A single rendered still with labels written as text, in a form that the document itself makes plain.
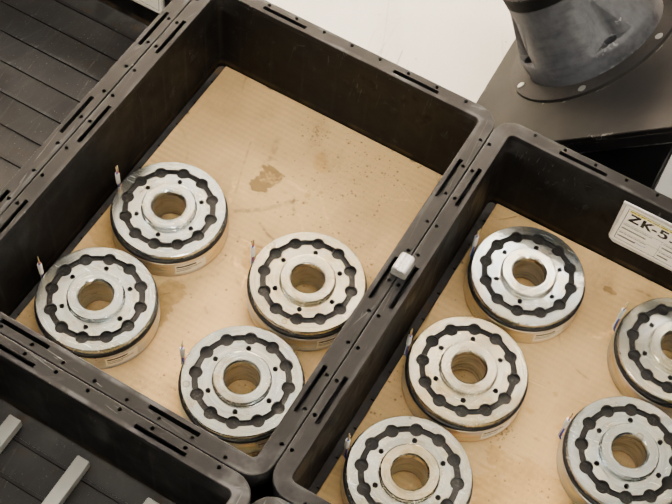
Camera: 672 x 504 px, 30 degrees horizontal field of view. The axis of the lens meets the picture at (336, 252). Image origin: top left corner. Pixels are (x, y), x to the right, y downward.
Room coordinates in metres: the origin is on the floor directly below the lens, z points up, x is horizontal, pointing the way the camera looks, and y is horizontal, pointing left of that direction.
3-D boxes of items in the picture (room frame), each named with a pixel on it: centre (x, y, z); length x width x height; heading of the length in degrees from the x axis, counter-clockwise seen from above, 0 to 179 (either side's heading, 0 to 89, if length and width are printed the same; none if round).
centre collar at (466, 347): (0.47, -0.12, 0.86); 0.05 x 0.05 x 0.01
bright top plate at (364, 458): (0.37, -0.08, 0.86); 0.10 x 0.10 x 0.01
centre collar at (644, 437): (0.41, -0.26, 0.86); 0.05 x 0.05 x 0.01
